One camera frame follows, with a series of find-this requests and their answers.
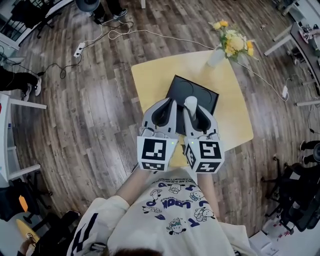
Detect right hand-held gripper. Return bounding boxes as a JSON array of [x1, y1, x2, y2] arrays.
[[182, 105, 225, 174]]

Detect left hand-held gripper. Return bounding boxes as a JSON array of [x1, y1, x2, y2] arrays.
[[136, 97, 179, 173]]

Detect white cylinder object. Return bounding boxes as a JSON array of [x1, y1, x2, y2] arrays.
[[184, 95, 199, 121]]

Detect black tray box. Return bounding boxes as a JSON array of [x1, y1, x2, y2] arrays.
[[163, 74, 220, 136]]

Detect person's left forearm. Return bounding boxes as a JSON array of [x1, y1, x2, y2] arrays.
[[115, 168, 151, 209]]

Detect person's right forearm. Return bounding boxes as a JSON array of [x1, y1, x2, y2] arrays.
[[197, 173, 221, 221]]

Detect white vase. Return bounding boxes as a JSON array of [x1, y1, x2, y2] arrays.
[[204, 47, 226, 68]]

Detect yellow flower bouquet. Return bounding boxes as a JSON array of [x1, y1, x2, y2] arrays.
[[208, 19, 260, 64]]

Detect person's white printed shirt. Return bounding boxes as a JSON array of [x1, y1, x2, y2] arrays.
[[66, 167, 251, 256]]

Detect white power strip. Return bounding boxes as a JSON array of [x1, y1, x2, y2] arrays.
[[73, 42, 87, 59]]

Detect black office chair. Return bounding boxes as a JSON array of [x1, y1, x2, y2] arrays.
[[264, 154, 320, 234], [32, 209, 81, 256], [11, 0, 55, 39]]

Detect dark grey table white legs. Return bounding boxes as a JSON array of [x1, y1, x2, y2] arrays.
[[263, 21, 320, 96]]

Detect white packets red print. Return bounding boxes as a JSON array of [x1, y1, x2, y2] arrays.
[[262, 214, 296, 239]]

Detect grey round-backed chair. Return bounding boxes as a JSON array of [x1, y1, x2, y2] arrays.
[[74, 0, 101, 13]]

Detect black backpack orange patch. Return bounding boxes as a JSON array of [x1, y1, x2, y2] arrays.
[[0, 179, 41, 222]]

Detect black metal railing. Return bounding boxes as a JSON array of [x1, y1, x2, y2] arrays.
[[0, 12, 31, 44]]

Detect long white floor cable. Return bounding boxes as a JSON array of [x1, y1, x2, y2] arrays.
[[107, 21, 289, 102]]

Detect white power strip cord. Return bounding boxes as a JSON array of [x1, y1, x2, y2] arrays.
[[81, 23, 105, 47]]

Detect black floor cable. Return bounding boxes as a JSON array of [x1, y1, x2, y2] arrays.
[[14, 53, 84, 80]]

